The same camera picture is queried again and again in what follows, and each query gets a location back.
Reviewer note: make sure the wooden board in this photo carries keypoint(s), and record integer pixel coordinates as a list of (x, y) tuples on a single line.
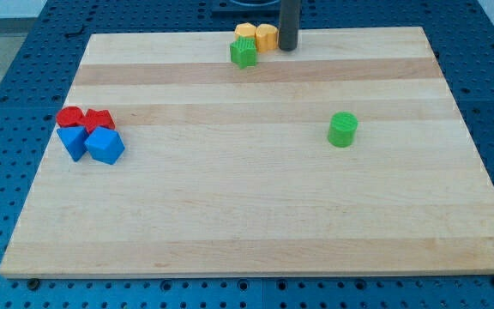
[(229, 171)]

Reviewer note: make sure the green cylinder block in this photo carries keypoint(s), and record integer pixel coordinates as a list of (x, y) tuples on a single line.
[(342, 129)]

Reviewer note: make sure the green star block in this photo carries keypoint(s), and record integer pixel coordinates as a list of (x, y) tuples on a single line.
[(243, 52)]

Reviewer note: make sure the yellow heart block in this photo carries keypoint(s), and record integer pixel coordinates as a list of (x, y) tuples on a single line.
[(266, 37)]

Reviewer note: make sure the yellow hexagon block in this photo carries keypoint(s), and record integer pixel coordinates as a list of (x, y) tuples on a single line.
[(245, 30)]

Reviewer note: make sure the blue cube block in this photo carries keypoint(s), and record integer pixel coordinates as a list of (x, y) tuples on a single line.
[(105, 145)]

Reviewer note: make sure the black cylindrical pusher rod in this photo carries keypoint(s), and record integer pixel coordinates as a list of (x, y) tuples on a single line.
[(289, 20)]

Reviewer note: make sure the red hexagon block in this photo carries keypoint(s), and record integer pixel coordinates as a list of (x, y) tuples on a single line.
[(94, 119)]

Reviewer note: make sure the blue triangle block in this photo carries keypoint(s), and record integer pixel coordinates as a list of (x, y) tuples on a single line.
[(73, 139)]

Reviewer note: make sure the red cylinder block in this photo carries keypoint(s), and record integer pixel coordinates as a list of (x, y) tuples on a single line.
[(69, 116)]

